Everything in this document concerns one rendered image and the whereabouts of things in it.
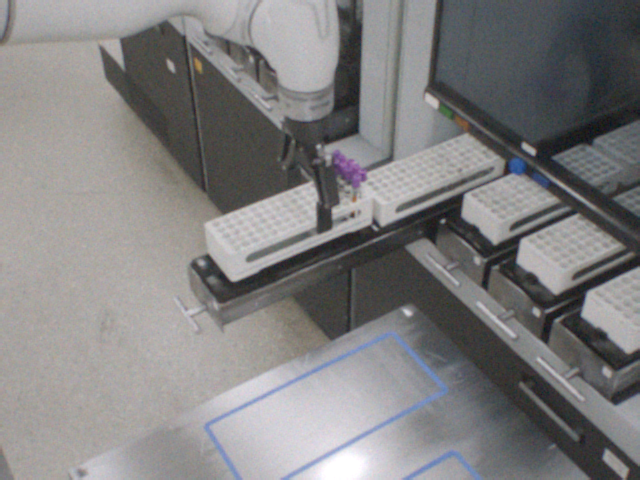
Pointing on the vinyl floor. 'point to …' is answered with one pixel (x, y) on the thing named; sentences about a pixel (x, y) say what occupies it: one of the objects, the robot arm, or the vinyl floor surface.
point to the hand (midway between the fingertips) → (308, 205)
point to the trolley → (350, 420)
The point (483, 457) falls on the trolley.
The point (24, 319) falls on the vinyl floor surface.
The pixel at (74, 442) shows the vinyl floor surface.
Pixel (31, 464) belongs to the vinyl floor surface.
